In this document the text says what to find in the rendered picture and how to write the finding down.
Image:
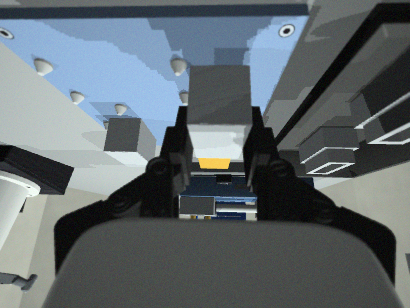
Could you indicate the yellow rectangular block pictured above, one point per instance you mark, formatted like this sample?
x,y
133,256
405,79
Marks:
x,y
214,163

